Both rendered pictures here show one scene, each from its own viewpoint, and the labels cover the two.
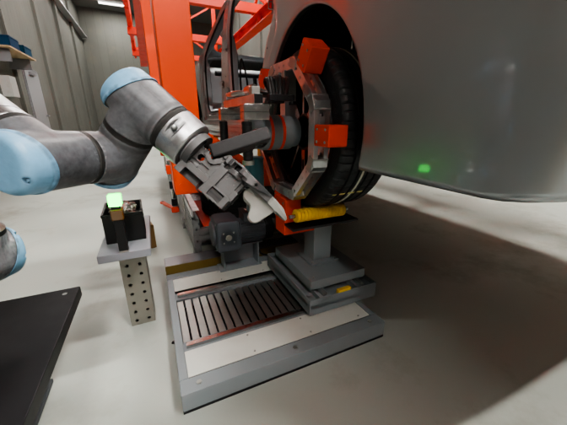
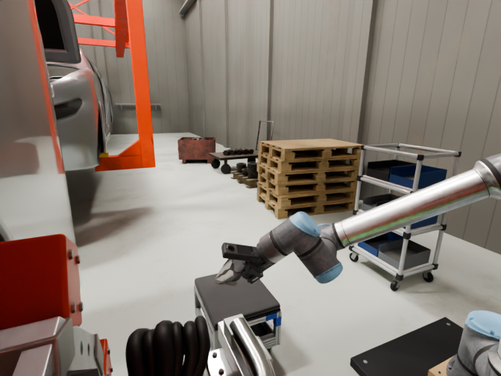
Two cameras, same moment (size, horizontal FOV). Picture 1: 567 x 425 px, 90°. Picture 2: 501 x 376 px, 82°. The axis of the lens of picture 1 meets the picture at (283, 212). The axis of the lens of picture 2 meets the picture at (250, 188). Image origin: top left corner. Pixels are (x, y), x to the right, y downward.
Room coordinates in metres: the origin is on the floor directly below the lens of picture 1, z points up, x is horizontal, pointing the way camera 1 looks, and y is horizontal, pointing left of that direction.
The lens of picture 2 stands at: (1.33, 0.11, 1.28)
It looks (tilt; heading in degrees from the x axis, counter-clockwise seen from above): 16 degrees down; 180
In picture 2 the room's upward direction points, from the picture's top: 1 degrees clockwise
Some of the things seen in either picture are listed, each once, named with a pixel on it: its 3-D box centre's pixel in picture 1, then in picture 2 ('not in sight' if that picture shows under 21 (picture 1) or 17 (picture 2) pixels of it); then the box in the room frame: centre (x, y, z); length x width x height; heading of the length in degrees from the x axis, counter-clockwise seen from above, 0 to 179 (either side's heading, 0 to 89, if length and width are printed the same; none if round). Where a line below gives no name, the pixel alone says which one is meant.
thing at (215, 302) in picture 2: not in sight; (235, 316); (0.01, 0.03, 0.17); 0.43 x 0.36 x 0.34; 25
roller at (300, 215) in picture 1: (319, 212); not in sight; (1.18, -0.16, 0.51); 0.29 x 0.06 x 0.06; 115
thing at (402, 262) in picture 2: not in sight; (396, 212); (-0.75, 1.23, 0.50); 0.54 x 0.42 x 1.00; 25
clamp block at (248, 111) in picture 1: (255, 111); (237, 369); (1.01, 0.10, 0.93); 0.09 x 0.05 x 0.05; 115
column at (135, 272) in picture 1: (137, 278); not in sight; (1.13, 0.67, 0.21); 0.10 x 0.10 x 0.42; 25
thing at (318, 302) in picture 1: (315, 272); not in sight; (1.32, -0.17, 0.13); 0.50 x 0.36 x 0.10; 25
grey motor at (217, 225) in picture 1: (249, 238); not in sight; (1.49, 0.20, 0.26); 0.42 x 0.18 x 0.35; 115
